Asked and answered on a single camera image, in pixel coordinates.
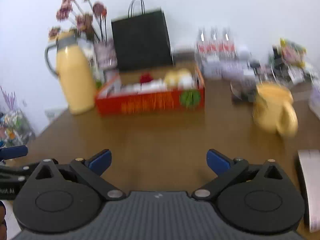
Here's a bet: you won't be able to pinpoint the white cloth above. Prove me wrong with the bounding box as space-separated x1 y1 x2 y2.
120 79 168 94

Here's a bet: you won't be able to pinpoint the yellow mug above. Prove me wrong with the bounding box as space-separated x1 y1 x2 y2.
253 82 298 137

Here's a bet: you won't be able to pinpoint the white paper booklet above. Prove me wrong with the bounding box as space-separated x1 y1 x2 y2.
298 150 319 232

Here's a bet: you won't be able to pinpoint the red cardboard box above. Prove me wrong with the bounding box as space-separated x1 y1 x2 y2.
95 62 205 115

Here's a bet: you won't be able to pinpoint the purple rolled towel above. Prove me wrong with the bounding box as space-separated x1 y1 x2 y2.
221 61 248 80

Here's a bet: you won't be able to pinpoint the silver tin box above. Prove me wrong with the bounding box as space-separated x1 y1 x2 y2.
202 61 223 80

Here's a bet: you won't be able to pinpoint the yellow plush toy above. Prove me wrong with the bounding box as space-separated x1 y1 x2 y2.
164 68 194 88

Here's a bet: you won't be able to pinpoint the red fabric flower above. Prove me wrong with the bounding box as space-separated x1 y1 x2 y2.
139 73 154 84

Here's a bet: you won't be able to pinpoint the yellow thermos jug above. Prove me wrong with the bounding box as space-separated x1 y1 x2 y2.
44 30 97 114

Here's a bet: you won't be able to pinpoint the white round speaker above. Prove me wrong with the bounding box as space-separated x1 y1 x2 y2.
236 45 253 61

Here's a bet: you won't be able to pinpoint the pink textured vase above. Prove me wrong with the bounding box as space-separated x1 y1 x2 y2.
94 39 117 80

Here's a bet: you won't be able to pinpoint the water bottle right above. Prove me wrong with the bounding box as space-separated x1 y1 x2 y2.
222 28 236 60

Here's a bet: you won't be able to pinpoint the water bottle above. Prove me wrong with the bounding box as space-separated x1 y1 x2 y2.
209 27 220 61
222 28 236 60
196 28 208 67

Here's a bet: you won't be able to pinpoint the water bottle left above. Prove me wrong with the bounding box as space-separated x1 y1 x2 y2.
196 28 208 67

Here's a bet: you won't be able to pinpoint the milk carton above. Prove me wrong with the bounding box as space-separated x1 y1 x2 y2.
78 40 104 89

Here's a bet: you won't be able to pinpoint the water bottle middle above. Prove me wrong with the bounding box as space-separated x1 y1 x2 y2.
209 27 220 61

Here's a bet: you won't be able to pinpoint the snack bag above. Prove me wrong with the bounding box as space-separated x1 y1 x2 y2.
280 38 306 68

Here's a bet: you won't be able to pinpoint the black paper bag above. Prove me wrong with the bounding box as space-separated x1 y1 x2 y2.
111 0 173 72

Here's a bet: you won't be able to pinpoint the dried pink flowers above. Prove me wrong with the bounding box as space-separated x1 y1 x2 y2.
55 0 107 43

